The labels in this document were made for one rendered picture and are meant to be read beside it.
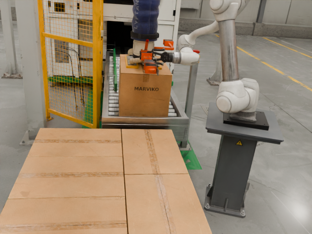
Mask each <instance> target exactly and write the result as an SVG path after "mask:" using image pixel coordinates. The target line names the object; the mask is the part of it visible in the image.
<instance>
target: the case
mask: <svg viewBox="0 0 312 234"><path fill-rule="evenodd" d="M125 56H128V54H120V67H119V116H131V117H168V114H169V102H170V93H171V85H172V73H171V72H170V70H169V68H168V66H167V64H166V63H164V64H163V66H162V65H161V67H162V69H161V70H159V76H158V75H157V74H147V73H145V70H144V65H143V64H141V63H138V67H139V68H138V69H136V68H126V63H125Z"/></svg>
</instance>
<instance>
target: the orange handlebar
mask: <svg viewBox="0 0 312 234"><path fill-rule="evenodd" d="M168 46H169V47H157V46H155V47H154V49H163V48H165V50H174V47H173V46H172V45H171V44H170V43H168ZM145 59H151V60H152V57H151V56H144V55H143V61H144V60H145ZM148 71H149V72H155V71H156V69H150V68H149V69H148Z"/></svg>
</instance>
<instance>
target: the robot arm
mask: <svg viewBox="0 0 312 234"><path fill-rule="evenodd" d="M249 1H250V0H210V1H209V6H210V9H211V11H212V12H213V14H214V17H215V22H214V23H212V24H211V25H209V26H205V27H202V28H199V29H196V30H194V31H193V32H192V33H191V34H189V35H186V34H184V35H181V36H180V37H179V40H178V49H179V52H166V51H165V48H163V49H152V51H147V52H144V53H153V54H156V55H160V56H161V57H160V58H157V61H159V60H161V61H162V62H161V63H160V62H157V64H158V65H162V66H163V64H164V63H166V62H171V63H173V64H182V65H196V64H198V62H199V59H200V57H199V54H197V53H196V52H193V50H192V49H193V47H194V45H195V39H196V38H197V37H199V36H202V35H206V34H211V33H214V32H216V31H218V30H219V36H220V48H221V65H222V76H223V81H222V82H221V83H220V85H219V91H218V95H217V97H216V106H217V108H218V109H219V110H220V111H221V112H223V113H230V114H231V115H230V116H229V118H231V119H239V120H245V121H250V122H254V123H255V122H256V119H255V118H256V115H257V113H256V112H255V111H256V107H257V103H258V99H259V92H260V89H259V85H258V83H257V81H256V80H254V79H250V78H243V79H241V80H239V73H238V59H237V46H236V33H235V19H236V17H237V15H239V14H240V13H241V12H242V11H243V9H244V8H245V7H246V6H247V5H248V3H249ZM154 51H163V53H158V52H154Z"/></svg>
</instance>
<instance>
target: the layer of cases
mask: <svg viewBox="0 0 312 234"><path fill-rule="evenodd" d="M0 234H212V232H211V229H210V227H209V224H208V221H207V219H206V216H205V214H204V212H203V209H202V206H201V204H200V201H199V199H198V196H197V193H196V191H195V188H194V186H193V183H192V181H191V178H190V176H189V173H188V170H187V168H186V165H185V163H184V160H183V157H182V155H181V153H180V150H179V147H178V145H177V142H176V140H175V137H174V134H173V132H172V130H153V129H72V128H40V129H39V132H38V134H37V136H36V138H35V140H34V142H33V145H32V147H31V149H30V151H29V153H28V155H27V158H26V160H25V162H24V164H23V166H22V169H21V171H20V173H19V175H18V177H17V180H16V182H15V184H14V186H13V188H12V190H11V193H10V195H9V197H8V200H7V201H6V203H5V205H4V207H3V210H2V212H1V214H0Z"/></svg>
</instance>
